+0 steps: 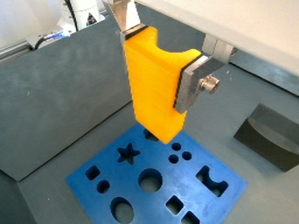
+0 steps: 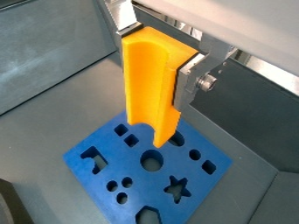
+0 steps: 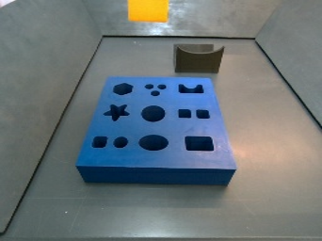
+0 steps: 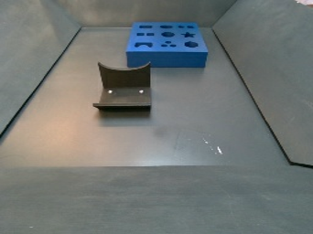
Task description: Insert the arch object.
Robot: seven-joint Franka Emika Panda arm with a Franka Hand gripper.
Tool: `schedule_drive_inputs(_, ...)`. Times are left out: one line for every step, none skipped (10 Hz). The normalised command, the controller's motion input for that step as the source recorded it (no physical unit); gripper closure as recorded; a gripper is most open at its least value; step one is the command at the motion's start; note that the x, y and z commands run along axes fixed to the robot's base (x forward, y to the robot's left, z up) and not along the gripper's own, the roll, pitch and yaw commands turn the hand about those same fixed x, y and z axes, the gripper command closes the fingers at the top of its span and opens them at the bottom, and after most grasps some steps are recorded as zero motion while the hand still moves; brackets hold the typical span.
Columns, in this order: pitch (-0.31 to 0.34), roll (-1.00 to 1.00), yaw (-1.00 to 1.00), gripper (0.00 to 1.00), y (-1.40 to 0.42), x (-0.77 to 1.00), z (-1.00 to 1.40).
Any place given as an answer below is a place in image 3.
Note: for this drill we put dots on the dark grey arch object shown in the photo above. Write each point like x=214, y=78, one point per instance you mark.
x=196, y=58

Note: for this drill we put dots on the blue shape sorter block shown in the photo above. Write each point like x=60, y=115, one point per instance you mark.
x=156, y=133

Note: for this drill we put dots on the orange square panel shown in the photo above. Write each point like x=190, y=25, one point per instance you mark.
x=148, y=10

